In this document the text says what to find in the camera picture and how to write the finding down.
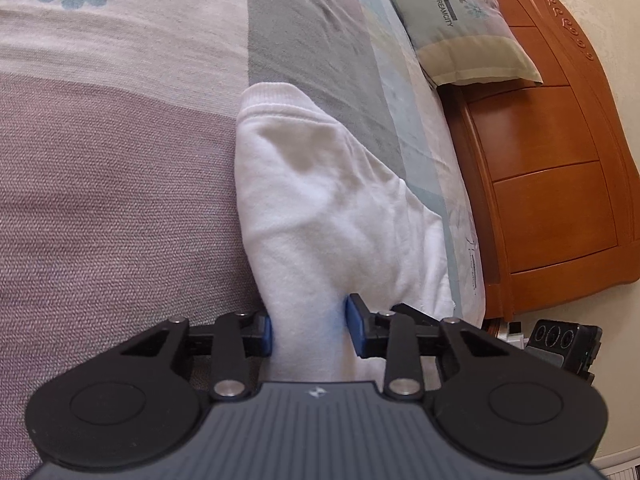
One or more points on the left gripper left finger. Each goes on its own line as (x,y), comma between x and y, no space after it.
(240,342)

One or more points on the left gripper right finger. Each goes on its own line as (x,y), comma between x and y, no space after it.
(389,335)

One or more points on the patchwork pastel bed sheet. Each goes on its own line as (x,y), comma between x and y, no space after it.
(117,141)

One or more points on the front pastel pillow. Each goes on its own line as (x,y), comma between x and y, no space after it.
(465,42)

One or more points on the wooden headboard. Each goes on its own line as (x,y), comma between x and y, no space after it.
(552,184)

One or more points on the white printed sweatshirt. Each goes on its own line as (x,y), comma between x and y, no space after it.
(322,218)

